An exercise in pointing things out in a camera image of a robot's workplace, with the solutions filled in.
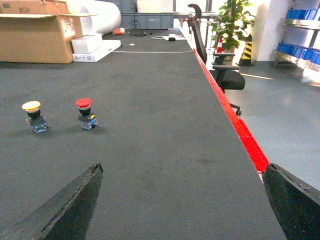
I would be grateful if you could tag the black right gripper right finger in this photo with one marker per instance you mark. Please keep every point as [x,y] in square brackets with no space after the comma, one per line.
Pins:
[295,203]

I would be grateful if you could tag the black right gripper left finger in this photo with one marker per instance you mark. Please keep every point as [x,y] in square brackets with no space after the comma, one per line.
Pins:
[66,215]

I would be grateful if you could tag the metal shelf with bins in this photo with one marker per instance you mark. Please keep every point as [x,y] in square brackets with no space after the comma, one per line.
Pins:
[299,45]

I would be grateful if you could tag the red table edge strip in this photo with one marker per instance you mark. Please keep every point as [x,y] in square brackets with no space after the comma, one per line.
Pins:
[250,144]

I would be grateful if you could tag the red mushroom push button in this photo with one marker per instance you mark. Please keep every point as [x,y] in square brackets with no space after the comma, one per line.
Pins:
[87,120]

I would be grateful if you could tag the yellow mushroom push button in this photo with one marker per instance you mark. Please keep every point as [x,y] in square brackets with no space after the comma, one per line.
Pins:
[35,119]

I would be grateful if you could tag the black office chair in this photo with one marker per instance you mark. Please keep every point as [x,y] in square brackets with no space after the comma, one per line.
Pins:
[226,76]

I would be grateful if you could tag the white small box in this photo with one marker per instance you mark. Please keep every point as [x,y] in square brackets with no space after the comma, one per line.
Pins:
[87,43]

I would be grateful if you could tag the red white traffic cone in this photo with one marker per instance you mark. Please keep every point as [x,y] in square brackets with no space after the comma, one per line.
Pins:
[219,48]

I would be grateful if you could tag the white flat box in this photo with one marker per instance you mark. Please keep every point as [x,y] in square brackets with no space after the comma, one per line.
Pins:
[94,54]

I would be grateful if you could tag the large cardboard box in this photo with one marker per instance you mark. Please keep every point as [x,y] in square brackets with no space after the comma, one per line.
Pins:
[38,31]

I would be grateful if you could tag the fallen orange white cone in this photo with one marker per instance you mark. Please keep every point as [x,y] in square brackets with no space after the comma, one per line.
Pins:
[119,31]

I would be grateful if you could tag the green potted plant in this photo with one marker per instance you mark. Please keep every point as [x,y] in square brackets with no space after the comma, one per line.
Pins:
[235,23]

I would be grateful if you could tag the white foam roll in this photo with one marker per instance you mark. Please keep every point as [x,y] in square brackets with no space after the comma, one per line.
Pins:
[104,17]

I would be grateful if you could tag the grey plastic crate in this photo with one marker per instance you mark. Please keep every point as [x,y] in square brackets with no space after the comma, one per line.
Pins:
[148,21]

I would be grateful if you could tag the yellow black striped post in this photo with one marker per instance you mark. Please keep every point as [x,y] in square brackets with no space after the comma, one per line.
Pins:
[246,56]

